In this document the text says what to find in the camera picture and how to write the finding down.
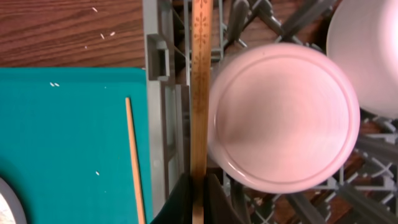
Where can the wooden chopstick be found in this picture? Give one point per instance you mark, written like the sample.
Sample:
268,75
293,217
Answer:
202,11
135,164

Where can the white bowl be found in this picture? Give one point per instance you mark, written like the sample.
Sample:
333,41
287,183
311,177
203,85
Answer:
362,41

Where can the pink bowl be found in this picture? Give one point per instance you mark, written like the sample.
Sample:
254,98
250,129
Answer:
282,118

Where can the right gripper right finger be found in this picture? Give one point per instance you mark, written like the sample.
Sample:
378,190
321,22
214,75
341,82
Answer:
217,207

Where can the grey dishwasher rack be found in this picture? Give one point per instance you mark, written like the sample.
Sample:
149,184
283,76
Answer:
168,53

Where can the teal serving tray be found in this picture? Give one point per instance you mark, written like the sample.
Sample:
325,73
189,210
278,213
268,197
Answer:
65,144

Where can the white plate with food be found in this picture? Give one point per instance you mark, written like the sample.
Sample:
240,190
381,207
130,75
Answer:
12,211

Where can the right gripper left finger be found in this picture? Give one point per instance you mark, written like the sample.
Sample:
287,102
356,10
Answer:
178,207

